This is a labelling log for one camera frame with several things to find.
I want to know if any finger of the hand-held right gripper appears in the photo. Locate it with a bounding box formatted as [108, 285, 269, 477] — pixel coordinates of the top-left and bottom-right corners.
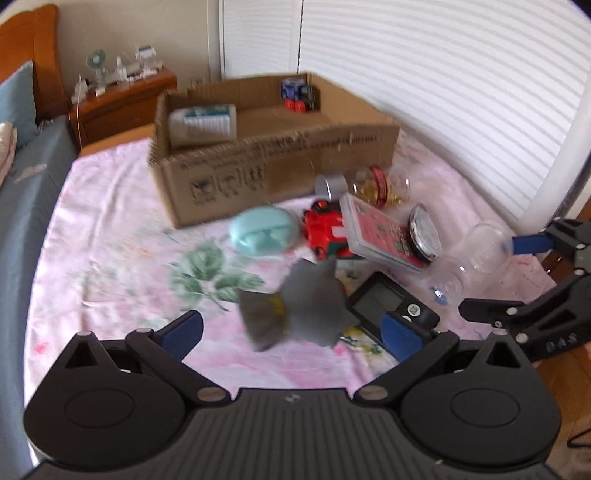
[508, 216, 591, 277]
[458, 270, 591, 365]

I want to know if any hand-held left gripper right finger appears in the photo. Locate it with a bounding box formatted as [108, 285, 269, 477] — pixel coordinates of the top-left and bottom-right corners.
[353, 311, 532, 407]

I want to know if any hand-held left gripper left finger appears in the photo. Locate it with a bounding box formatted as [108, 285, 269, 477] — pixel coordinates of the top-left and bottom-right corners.
[64, 310, 229, 407]

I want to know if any clear plastic jar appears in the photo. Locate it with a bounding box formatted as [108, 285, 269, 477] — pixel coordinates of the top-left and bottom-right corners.
[427, 220, 514, 296]

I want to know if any grey plush shark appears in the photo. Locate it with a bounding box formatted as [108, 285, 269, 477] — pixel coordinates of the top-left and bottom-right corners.
[237, 257, 362, 352]

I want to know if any teal oval case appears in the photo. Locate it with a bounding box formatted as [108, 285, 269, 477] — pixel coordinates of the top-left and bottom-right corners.
[230, 206, 300, 256]

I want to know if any red toy train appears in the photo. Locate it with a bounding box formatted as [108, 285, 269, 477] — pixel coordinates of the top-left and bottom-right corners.
[302, 198, 365, 260]

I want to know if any brown cardboard box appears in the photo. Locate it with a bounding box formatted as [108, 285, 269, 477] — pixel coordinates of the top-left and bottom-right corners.
[148, 71, 402, 229]

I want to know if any silver round tin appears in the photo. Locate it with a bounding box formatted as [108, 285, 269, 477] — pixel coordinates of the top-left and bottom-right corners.
[315, 173, 348, 199]

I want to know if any black digital scale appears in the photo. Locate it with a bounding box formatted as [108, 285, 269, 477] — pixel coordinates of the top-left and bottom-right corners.
[346, 271, 440, 352]

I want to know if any pink floral bedsheet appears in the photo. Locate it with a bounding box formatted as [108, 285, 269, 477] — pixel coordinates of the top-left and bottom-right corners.
[25, 124, 571, 467]

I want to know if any round silver-rimmed compact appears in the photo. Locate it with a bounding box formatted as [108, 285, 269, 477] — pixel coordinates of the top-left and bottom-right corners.
[409, 203, 443, 265]

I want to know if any clear case of red cards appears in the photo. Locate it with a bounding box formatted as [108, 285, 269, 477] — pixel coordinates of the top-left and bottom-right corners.
[339, 193, 432, 274]

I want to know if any clear jar of yellow capsules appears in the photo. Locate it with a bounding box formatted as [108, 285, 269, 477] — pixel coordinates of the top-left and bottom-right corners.
[353, 165, 411, 209]

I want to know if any grey-blue blanket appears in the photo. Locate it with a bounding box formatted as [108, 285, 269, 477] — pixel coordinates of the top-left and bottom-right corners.
[0, 115, 80, 480]

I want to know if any white louvred door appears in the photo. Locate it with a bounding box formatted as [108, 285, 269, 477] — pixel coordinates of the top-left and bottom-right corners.
[219, 0, 591, 234]

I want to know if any white plastic bottle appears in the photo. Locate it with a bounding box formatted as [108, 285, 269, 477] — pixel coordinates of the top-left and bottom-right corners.
[168, 104, 238, 148]

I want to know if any wooden nightstand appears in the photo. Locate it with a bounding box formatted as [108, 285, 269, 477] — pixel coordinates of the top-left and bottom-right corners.
[68, 66, 178, 149]

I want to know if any pink folded cloth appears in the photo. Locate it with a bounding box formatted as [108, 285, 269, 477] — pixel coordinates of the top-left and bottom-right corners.
[0, 122, 18, 186]

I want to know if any blue toy cube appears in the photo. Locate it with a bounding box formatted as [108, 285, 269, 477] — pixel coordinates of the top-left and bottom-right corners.
[281, 78, 311, 113]

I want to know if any white phone stand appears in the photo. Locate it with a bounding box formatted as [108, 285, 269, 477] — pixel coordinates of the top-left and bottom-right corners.
[133, 44, 161, 78]

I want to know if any blue pillow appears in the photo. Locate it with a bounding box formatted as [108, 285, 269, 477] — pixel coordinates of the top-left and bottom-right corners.
[0, 60, 41, 149]

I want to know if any small green desk fan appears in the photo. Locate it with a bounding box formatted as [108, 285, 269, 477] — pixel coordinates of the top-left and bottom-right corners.
[87, 48, 110, 89]

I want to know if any wooden headboard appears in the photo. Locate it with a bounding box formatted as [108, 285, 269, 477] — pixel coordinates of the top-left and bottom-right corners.
[0, 4, 62, 121]

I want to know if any wooden bed frame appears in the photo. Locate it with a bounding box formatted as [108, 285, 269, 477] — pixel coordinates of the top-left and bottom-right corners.
[78, 135, 156, 158]

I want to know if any white cable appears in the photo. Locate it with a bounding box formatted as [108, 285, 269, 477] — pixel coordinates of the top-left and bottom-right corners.
[75, 92, 88, 149]

